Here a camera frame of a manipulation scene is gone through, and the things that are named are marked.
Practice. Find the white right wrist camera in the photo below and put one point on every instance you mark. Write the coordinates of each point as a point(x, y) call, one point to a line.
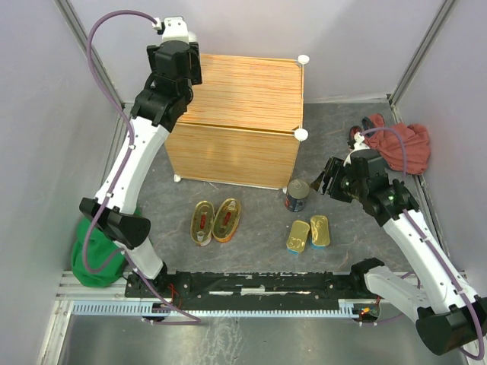
point(356, 142)

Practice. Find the red oval tin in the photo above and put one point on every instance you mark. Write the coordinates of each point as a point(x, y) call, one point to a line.
point(226, 220)
point(202, 223)

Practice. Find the gold rectangular tin right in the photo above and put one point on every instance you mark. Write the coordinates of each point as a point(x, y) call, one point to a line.
point(320, 237)

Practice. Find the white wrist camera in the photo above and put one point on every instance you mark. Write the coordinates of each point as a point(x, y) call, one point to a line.
point(356, 142)
point(173, 28)

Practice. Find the red cloth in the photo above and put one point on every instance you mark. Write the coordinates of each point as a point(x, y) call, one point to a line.
point(415, 138)

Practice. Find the red oval tin right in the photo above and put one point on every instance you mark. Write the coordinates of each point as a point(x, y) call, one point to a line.
point(226, 220)

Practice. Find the dark blue round can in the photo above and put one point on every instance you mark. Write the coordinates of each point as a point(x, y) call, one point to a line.
point(296, 195)

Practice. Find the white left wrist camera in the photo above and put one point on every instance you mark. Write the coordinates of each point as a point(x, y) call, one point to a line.
point(173, 28)

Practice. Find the red oval tin left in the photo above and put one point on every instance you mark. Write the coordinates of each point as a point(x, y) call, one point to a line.
point(202, 223)

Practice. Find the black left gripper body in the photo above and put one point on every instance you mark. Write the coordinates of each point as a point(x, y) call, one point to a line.
point(195, 76)

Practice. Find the gold rectangular tin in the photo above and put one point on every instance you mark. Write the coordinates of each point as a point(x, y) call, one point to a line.
point(320, 237)
point(298, 236)

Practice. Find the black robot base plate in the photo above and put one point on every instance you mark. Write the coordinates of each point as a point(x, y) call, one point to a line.
point(250, 292)

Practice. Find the green cloth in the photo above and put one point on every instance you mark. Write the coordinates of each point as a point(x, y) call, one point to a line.
point(99, 250)

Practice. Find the gold rectangular tin left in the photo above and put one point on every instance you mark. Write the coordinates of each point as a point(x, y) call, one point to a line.
point(298, 236)

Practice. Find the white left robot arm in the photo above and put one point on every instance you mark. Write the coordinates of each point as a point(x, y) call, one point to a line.
point(112, 210)

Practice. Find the wooden cube cabinet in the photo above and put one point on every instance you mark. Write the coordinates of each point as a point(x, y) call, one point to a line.
point(245, 124)

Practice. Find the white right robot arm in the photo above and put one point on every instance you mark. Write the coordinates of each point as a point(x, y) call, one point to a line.
point(447, 312)

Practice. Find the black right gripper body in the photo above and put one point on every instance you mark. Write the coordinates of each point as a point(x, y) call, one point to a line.
point(345, 188)

